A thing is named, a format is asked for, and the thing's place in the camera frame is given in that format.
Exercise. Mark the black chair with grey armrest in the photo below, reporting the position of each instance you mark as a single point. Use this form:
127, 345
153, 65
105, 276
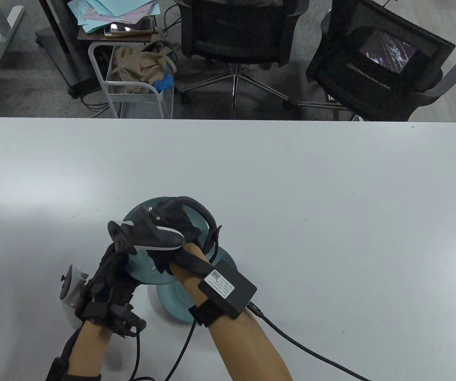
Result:
343, 79

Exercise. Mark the phone with shiny screen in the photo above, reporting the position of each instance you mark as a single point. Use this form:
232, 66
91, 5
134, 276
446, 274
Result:
127, 27

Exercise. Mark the brown side table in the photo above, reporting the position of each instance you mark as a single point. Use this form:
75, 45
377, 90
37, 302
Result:
93, 36

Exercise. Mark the grey left hand tracker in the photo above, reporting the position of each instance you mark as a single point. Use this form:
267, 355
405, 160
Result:
73, 285

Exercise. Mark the person's left forearm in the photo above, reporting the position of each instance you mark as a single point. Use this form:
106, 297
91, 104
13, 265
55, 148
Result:
87, 349

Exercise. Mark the beige cloth bag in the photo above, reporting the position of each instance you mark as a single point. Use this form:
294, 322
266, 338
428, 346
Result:
140, 65

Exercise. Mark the stack of light blue papers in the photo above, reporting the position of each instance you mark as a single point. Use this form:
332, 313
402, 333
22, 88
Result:
105, 8

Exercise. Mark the grey hand tracker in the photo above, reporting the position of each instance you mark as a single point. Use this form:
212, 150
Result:
148, 234
73, 285

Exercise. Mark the black left wrist module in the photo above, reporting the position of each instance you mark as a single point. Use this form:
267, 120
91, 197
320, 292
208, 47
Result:
127, 317

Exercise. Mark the person's left hand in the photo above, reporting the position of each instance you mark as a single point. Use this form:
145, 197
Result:
107, 285

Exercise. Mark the person's right forearm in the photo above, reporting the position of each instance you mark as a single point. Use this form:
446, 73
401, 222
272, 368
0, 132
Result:
244, 349

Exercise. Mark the blue gloves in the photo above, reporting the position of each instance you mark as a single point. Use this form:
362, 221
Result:
164, 82

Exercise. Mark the grey right hand tracker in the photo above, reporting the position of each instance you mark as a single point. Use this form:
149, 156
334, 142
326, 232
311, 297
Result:
148, 234

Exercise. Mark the black mesh office chair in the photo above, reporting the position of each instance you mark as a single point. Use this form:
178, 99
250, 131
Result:
236, 31

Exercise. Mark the black right forearm sensor box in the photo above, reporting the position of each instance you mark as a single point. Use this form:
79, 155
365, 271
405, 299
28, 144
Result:
228, 287

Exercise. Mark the teal plate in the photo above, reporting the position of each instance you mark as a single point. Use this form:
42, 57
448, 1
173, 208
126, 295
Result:
172, 301
144, 270

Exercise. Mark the white desk leg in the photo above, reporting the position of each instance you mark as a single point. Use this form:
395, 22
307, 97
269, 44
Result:
5, 35

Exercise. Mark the person's right hand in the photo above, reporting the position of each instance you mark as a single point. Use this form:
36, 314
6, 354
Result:
180, 222

